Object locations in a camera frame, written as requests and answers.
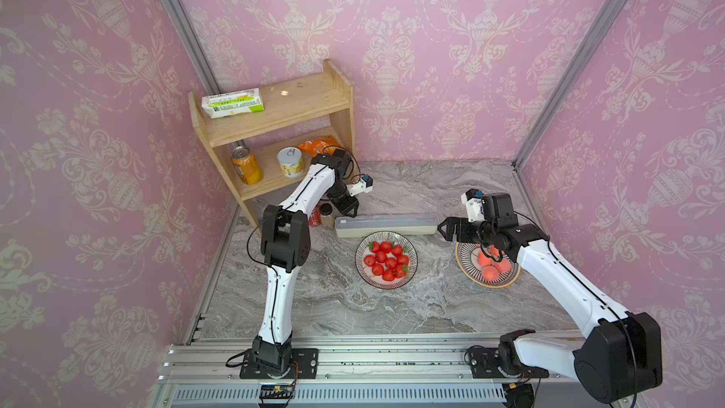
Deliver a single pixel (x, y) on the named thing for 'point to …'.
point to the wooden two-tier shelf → (265, 139)
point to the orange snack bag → (323, 145)
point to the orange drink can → (246, 165)
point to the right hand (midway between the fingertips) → (453, 226)
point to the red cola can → (315, 218)
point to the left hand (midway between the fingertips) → (349, 211)
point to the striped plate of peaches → (485, 272)
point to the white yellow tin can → (291, 161)
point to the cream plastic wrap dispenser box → (410, 225)
